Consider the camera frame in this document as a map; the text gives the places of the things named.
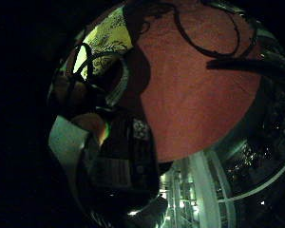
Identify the white window frame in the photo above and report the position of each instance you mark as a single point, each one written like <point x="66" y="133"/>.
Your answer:
<point x="201" y="186"/>

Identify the yellow patterned cloth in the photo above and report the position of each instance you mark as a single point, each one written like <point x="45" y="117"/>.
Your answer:
<point x="109" y="34"/>

